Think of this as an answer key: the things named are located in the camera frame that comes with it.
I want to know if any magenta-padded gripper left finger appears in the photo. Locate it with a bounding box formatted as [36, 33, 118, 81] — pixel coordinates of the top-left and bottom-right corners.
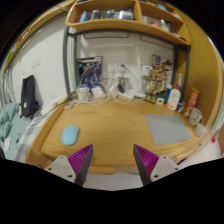
[44, 143, 94, 187]

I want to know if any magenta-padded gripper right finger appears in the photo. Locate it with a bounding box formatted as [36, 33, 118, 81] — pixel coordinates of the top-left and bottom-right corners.
[133, 144, 181, 186]

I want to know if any light blue computer mouse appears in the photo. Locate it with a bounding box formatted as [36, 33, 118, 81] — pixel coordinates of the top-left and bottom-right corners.
[61, 125, 80, 146]

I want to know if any grey mouse pad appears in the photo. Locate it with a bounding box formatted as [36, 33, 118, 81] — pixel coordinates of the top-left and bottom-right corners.
[144, 114, 194, 146]

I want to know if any plaid blanket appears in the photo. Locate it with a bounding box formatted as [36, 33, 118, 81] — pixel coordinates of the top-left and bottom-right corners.
[14, 124, 44, 163]

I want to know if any small clear plastic cup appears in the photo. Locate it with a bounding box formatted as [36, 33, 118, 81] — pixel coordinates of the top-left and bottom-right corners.
[194, 123, 208, 137]

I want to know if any white mug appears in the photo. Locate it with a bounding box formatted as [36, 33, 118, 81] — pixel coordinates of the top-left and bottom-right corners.
[188, 107, 205, 127]

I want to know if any small blue box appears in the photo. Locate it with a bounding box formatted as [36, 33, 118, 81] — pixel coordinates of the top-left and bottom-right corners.
[176, 101, 186, 114]

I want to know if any white red-capped lotion bottle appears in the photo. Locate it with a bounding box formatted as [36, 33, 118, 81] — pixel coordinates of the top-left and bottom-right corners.
[166, 83, 183, 111]

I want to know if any teal quilt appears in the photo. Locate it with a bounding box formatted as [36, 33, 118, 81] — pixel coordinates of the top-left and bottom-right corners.
[0, 102, 21, 141]

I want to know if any red chips can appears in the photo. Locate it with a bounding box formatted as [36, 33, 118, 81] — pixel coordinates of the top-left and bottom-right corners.
[184, 87, 201, 118]

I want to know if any black backpack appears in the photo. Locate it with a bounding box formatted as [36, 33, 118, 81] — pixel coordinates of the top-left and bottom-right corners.
[20, 75, 39, 118]

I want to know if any clear plastic jar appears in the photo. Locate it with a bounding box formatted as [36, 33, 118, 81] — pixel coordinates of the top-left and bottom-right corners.
[75, 84, 92, 101]

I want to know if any white desk lamp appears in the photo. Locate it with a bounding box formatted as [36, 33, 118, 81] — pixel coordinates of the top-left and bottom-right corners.
[130, 43, 148, 99]

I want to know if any white power strip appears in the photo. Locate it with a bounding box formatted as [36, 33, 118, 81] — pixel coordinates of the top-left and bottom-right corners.
[115, 91, 135, 102]

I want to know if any white charger block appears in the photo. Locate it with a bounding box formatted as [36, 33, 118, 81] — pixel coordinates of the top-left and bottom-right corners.
[91, 86, 106, 98]

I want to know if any blue spray bottle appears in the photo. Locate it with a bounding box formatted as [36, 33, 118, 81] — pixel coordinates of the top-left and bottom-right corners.
[173, 73, 184, 90]

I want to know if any blue robot model box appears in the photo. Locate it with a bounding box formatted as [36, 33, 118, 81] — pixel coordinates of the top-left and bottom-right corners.
[76, 55, 104, 88]

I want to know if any wooden shelf unit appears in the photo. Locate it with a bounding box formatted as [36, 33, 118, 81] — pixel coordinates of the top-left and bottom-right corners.
[65, 0, 193, 46]

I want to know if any black cable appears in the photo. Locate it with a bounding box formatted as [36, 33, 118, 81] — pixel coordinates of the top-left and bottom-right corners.
[29, 99, 73, 127]

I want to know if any white cable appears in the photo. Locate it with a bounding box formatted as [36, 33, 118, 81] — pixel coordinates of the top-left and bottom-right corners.
[64, 94, 111, 108]

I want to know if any white wall box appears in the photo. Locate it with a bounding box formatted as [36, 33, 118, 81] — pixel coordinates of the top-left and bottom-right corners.
[141, 64, 154, 78]

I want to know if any colourful wall poster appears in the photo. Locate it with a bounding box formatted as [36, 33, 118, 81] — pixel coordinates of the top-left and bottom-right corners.
[152, 54, 174, 73]

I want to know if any white wall socket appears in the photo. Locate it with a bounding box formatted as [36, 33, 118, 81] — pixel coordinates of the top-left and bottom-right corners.
[119, 62, 130, 72]
[107, 63, 118, 73]

